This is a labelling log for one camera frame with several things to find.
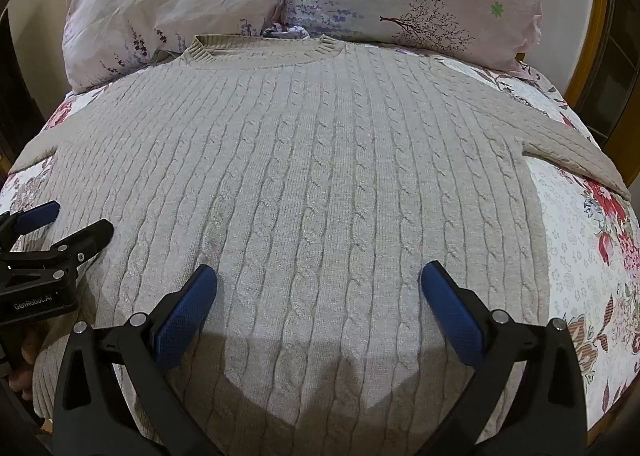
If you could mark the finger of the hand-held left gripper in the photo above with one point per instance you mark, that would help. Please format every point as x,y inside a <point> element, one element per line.
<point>36,216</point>
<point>87,238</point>

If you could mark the person's left hand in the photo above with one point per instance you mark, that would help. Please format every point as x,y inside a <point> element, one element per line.
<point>31,351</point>

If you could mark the dark wooden furniture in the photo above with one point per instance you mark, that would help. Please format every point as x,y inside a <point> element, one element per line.
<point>20,86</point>

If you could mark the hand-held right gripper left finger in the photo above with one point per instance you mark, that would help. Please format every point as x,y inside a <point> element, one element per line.
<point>186,316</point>

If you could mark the pink floral pillow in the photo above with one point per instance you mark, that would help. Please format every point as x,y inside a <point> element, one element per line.
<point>175,1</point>

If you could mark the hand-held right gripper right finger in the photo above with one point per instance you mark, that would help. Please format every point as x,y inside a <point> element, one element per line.
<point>450,316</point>

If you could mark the wooden bed headboard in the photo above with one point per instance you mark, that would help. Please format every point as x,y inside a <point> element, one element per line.
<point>592,36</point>

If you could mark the small blue white cloth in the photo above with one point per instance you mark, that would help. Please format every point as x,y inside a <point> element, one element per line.
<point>286,31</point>

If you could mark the floral quilted bedspread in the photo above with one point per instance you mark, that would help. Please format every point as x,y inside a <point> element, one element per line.
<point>575,246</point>

